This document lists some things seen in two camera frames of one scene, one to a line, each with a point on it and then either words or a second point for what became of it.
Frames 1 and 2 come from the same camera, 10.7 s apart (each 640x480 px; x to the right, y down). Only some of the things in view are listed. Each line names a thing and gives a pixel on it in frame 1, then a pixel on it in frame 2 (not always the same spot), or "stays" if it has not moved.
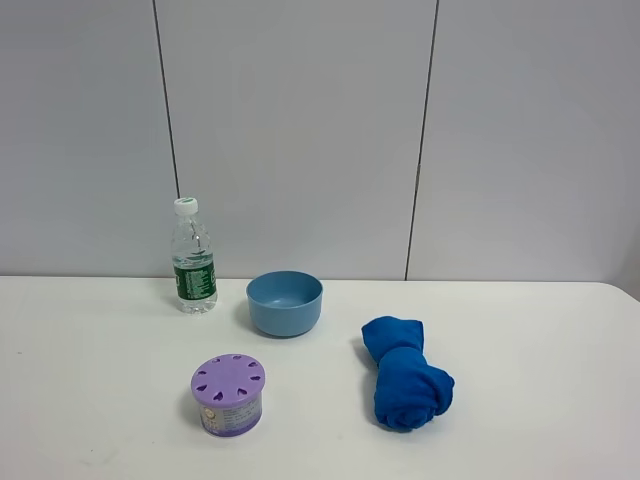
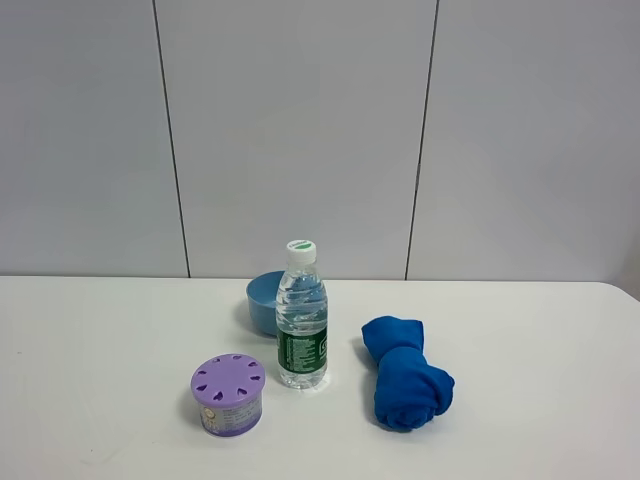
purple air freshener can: [228, 389] stays
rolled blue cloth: [410, 391] stays
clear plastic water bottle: [193, 260] to [301, 330]
